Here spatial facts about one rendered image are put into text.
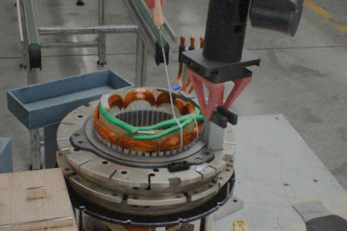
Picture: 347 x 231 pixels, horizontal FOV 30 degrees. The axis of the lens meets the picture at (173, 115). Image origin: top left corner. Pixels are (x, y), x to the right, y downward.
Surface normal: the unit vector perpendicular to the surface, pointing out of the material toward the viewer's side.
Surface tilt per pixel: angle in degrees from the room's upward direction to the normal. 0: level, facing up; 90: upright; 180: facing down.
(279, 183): 0
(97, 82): 90
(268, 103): 0
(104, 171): 0
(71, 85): 90
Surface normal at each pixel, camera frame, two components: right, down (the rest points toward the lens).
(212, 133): 0.33, 0.45
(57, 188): 0.06, -0.89
